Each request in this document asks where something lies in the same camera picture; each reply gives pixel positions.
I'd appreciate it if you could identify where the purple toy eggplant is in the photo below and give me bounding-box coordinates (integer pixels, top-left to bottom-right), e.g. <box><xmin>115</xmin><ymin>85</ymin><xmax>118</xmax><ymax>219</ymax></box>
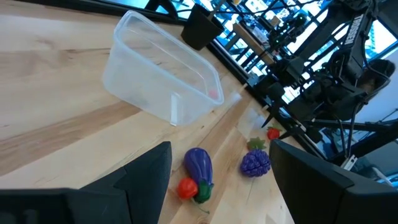
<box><xmin>183</xmin><ymin>147</ymin><xmax>215</xmax><ymax>205</ymax></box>

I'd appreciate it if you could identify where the person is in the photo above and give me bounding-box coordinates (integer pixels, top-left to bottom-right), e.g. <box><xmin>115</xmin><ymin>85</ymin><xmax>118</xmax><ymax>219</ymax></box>
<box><xmin>362</xmin><ymin>58</ymin><xmax>396</xmax><ymax>102</ymax></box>

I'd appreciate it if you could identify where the red toy strawberry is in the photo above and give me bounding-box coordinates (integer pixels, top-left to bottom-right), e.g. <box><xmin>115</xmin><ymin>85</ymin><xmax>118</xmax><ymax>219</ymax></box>
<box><xmin>266</xmin><ymin>125</ymin><xmax>282</xmax><ymax>141</ymax></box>

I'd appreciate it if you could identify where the red toy tomato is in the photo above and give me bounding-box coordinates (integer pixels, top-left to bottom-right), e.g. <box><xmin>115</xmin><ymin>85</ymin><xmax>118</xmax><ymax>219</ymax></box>
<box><xmin>177</xmin><ymin>177</ymin><xmax>199</xmax><ymax>200</ymax></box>

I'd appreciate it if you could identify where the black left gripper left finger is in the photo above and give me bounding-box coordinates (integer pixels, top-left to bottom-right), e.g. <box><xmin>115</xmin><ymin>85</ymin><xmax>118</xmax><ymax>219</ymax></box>
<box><xmin>0</xmin><ymin>141</ymin><xmax>173</xmax><ymax>224</ymax></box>

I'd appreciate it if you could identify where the clear plastic tupperware container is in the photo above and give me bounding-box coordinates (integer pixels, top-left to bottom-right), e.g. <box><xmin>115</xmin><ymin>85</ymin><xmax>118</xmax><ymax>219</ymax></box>
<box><xmin>101</xmin><ymin>10</ymin><xmax>225</xmax><ymax>127</ymax></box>

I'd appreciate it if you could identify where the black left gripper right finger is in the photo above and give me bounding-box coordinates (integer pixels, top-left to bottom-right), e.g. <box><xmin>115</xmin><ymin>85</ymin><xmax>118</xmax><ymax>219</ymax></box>
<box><xmin>269</xmin><ymin>139</ymin><xmax>398</xmax><ymax>224</ymax></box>

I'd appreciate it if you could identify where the purple toy grape bunch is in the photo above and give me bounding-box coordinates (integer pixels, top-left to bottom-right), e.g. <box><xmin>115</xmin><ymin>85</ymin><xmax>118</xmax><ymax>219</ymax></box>
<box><xmin>239</xmin><ymin>137</ymin><xmax>272</xmax><ymax>178</ymax></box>

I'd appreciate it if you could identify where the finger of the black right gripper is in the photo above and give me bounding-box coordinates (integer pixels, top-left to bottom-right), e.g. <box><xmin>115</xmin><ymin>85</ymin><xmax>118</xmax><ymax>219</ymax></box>
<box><xmin>279</xmin><ymin>119</ymin><xmax>305</xmax><ymax>139</ymax></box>
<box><xmin>261</xmin><ymin>93</ymin><xmax>282</xmax><ymax>129</ymax></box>

